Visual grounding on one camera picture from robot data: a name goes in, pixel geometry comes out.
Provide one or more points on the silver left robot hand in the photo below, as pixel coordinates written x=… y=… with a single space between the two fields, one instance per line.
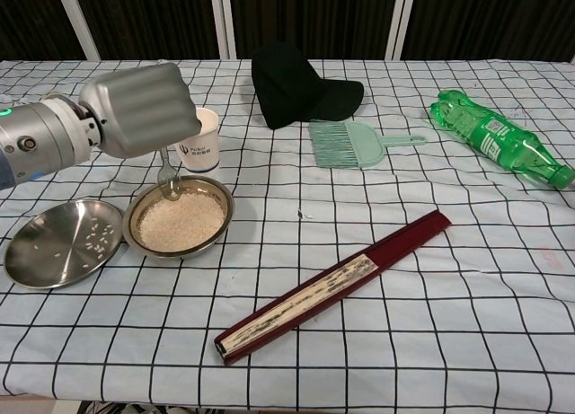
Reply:
x=139 y=108

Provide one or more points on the metal spoon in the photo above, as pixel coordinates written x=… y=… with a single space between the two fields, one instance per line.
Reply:
x=170 y=185

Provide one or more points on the white paper cup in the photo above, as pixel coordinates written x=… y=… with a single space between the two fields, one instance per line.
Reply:
x=204 y=149

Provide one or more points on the white rice heap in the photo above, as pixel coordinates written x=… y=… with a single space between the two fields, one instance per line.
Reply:
x=179 y=227

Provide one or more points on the metal bowl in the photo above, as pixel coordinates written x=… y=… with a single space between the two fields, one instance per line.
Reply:
x=227 y=207

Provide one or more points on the mint green hand brush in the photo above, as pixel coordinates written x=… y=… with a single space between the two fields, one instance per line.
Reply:
x=364 y=149

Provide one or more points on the black baseball cap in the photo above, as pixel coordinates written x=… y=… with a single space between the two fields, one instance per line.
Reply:
x=292 y=90

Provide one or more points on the shallow metal plate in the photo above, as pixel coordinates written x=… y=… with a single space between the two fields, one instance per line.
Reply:
x=49 y=248

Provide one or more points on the folded dark red fan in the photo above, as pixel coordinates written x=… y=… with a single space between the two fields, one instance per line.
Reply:
x=332 y=284

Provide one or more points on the white black-checked tablecloth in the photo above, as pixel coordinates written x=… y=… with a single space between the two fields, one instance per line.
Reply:
x=404 y=319

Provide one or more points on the green plastic bottle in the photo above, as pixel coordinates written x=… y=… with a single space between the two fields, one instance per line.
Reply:
x=494 y=135

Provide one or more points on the white frame post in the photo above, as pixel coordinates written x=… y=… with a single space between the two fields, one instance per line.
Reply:
x=224 y=19
x=81 y=23
x=403 y=19

